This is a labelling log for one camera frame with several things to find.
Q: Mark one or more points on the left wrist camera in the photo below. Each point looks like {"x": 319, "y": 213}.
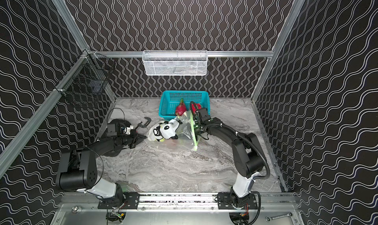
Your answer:
{"x": 117, "y": 129}

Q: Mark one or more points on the black C-clamp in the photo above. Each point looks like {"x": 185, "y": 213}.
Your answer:
{"x": 144, "y": 124}

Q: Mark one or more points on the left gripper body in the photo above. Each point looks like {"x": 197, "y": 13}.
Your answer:
{"x": 135, "y": 136}

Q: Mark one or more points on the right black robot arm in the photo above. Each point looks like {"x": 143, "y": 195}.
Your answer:
{"x": 248, "y": 157}

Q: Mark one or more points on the black wire mesh basket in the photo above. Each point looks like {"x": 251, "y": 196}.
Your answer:
{"x": 86, "y": 89}

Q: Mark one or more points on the black round pad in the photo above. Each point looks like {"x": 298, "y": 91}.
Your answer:
{"x": 120, "y": 121}

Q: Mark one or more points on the silver wrench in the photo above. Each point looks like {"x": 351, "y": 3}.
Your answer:
{"x": 270, "y": 219}

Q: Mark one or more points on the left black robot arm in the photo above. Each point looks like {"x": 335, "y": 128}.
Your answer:
{"x": 78, "y": 172}

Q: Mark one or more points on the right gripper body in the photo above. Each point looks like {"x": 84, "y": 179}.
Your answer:
{"x": 198, "y": 128}

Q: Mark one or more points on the clear zip-top bag green seal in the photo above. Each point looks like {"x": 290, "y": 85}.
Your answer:
{"x": 175, "y": 135}

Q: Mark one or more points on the teal plastic basket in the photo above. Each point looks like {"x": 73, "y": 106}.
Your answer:
{"x": 170, "y": 99}

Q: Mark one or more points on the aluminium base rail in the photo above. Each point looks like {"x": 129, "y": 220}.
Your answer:
{"x": 154, "y": 202}

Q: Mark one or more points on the pink dragon fruit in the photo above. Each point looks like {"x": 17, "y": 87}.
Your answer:
{"x": 181, "y": 108}
{"x": 195, "y": 107}

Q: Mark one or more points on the white wire mesh basket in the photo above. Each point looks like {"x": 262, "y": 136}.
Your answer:
{"x": 175, "y": 62}

